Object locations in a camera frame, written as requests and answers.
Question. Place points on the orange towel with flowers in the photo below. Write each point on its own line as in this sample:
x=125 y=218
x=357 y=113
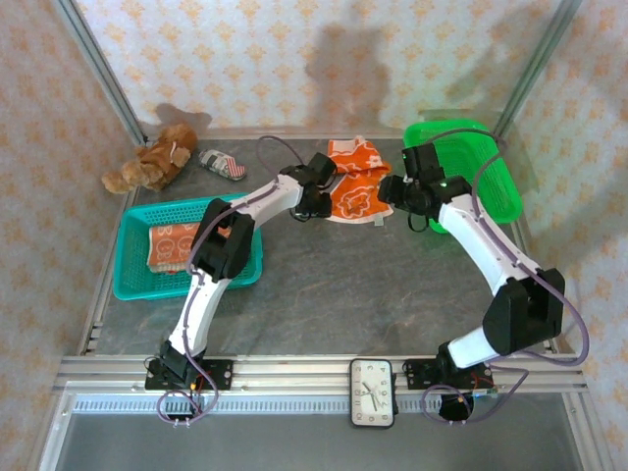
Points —
x=358 y=201

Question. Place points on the green plastic basket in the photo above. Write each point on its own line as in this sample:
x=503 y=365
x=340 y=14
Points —
x=505 y=196

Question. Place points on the towel with bunny faces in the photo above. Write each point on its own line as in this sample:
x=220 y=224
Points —
x=167 y=247

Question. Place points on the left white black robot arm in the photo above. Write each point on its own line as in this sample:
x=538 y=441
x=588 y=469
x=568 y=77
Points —
x=196 y=314

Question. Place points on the brown teddy bear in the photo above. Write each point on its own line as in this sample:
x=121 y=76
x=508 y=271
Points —
x=162 y=157

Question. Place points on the teal plastic basket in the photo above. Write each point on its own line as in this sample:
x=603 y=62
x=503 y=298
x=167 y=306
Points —
x=132 y=279

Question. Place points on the white black alarm clock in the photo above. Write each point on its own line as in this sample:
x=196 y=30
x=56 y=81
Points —
x=373 y=392

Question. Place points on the small green circuit board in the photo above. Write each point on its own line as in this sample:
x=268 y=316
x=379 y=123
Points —
x=486 y=393

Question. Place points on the aluminium frame post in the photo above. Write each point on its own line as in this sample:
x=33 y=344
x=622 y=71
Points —
x=533 y=68
x=100 y=68

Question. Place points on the wide aluminium mounting rail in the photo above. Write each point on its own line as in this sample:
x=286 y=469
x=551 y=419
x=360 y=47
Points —
x=294 y=373

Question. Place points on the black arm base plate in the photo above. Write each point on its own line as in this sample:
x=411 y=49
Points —
x=417 y=375
x=223 y=375

